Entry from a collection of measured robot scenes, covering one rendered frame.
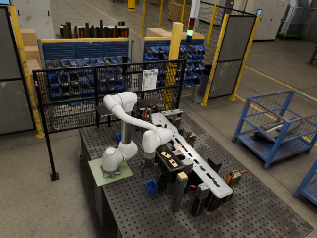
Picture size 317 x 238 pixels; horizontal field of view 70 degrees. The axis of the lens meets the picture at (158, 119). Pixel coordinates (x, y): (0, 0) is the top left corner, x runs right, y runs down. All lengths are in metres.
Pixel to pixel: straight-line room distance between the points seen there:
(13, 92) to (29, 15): 4.83
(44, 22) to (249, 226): 7.79
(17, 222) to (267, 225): 2.62
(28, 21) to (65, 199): 6.31
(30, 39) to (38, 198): 4.05
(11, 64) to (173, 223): 2.89
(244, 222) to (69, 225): 1.89
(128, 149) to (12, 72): 2.09
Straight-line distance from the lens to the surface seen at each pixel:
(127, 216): 2.17
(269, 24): 14.12
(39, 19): 8.47
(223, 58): 5.27
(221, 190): 2.12
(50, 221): 3.10
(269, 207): 2.62
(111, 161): 2.32
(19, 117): 4.11
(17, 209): 3.32
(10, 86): 3.85
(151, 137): 1.69
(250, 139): 4.45
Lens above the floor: 2.50
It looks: 32 degrees down
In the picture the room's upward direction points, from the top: 7 degrees clockwise
